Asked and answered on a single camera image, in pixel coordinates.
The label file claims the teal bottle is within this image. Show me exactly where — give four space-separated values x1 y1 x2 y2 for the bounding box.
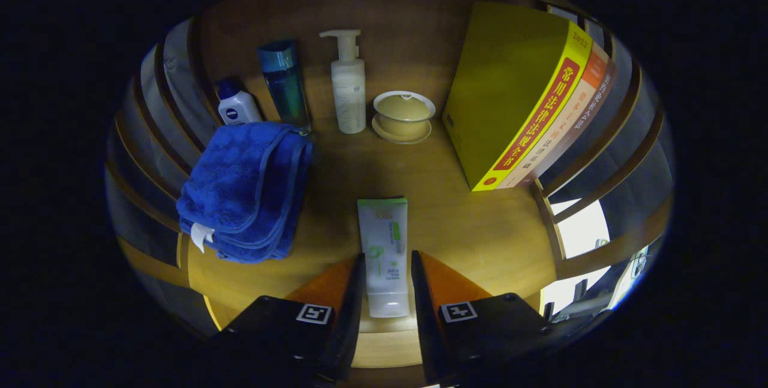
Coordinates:
257 40 312 135

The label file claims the thick yellow book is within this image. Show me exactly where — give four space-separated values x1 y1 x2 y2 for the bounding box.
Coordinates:
442 2 593 191

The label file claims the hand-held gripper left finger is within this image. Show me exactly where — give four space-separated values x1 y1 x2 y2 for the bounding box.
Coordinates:
216 253 367 386

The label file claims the blue folded towel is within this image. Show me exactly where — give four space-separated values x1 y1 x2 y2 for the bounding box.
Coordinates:
176 122 314 264

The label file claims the wooden cabinet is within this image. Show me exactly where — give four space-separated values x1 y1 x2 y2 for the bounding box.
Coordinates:
105 0 673 386

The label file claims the wooden countertop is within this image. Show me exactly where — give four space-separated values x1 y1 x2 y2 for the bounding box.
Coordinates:
186 94 559 371

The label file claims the white pump bottle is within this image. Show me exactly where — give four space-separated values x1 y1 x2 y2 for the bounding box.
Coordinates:
319 29 367 134

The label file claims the yellow lidded tea bowl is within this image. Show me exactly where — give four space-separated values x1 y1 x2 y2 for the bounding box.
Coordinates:
371 91 437 145

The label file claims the brown book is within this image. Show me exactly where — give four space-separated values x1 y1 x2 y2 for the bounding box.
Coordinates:
516 58 619 188

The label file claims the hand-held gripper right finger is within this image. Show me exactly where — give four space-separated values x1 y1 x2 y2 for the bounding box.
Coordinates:
410 250 550 386

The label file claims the orange and white book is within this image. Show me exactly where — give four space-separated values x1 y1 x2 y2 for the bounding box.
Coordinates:
498 40 610 190

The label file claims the white side cabinet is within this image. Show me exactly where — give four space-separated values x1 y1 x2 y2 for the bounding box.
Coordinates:
540 199 613 317

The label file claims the small white bottle blue cap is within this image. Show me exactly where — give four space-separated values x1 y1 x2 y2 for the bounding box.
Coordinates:
216 78 263 126

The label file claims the white and green tube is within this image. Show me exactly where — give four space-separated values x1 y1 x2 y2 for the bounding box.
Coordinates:
357 197 411 318

